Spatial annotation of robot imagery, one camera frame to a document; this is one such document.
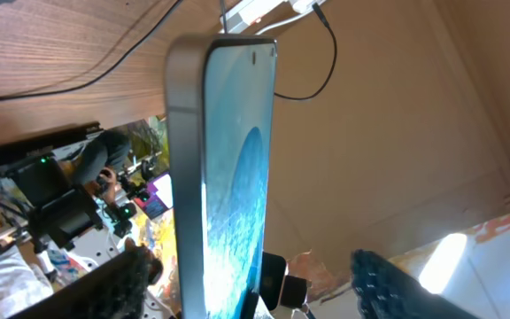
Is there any laptop with purple screen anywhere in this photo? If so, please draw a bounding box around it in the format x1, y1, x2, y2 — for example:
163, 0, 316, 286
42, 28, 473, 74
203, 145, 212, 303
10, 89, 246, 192
133, 171, 174, 221

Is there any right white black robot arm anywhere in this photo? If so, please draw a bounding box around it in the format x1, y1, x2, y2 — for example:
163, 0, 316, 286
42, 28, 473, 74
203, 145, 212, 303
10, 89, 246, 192
0, 144, 466, 318

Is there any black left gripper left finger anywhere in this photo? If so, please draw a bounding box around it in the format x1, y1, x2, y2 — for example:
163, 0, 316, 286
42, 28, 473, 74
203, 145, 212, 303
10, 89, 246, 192
12, 247, 163, 319

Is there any person in dark clothing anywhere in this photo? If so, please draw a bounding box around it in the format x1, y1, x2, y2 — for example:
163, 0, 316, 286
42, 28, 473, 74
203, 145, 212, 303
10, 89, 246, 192
71, 130, 130, 206

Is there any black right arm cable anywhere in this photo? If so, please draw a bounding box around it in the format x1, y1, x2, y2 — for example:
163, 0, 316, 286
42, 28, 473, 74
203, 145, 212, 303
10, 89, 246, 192
0, 0, 185, 106

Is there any white power strip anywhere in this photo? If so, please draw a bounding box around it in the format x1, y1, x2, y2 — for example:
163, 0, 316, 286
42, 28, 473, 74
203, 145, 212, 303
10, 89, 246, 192
219, 0, 323, 35

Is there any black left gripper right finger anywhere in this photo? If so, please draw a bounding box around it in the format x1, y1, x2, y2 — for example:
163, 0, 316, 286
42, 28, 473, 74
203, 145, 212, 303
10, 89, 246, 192
351, 250, 475, 319

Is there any blue screen smartphone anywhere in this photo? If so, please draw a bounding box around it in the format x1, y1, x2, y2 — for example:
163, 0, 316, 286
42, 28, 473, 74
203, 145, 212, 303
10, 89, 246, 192
164, 35, 277, 318

